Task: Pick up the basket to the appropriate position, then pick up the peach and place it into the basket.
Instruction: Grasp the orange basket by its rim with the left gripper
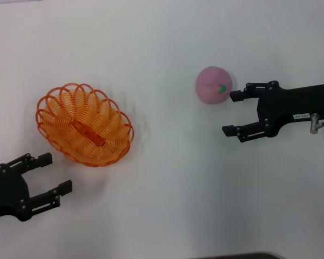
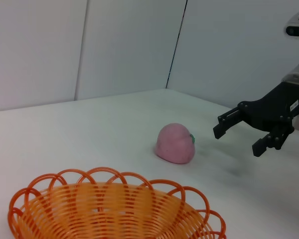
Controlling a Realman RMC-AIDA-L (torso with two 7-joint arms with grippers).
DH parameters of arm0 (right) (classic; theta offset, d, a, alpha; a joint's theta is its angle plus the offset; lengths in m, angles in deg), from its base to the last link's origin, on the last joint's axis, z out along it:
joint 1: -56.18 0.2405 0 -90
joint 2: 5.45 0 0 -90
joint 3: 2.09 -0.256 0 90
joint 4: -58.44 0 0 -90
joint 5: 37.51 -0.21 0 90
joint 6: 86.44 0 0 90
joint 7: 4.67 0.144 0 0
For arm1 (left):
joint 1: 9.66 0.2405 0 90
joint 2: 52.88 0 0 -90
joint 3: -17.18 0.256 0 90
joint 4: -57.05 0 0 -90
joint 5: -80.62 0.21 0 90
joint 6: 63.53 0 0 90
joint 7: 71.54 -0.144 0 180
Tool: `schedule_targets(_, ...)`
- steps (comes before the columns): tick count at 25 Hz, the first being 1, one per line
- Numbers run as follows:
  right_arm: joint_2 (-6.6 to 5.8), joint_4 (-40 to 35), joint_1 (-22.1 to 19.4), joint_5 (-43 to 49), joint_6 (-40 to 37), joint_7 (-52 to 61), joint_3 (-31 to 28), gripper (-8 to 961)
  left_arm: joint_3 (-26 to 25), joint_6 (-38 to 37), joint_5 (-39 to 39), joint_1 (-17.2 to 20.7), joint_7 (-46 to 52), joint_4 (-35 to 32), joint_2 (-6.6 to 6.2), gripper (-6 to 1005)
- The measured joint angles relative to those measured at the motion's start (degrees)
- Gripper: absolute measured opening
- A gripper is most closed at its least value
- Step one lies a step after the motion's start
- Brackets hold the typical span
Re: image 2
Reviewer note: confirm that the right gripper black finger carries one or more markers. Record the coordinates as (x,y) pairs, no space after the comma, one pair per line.
(276,139)
(224,123)

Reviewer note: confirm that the pink peach with green leaf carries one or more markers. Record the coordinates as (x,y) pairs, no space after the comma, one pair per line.
(173,143)

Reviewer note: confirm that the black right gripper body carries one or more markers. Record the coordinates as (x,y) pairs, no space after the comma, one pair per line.
(271,112)

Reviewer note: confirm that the orange woven plastic basket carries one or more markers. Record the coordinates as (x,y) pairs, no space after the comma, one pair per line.
(114,206)

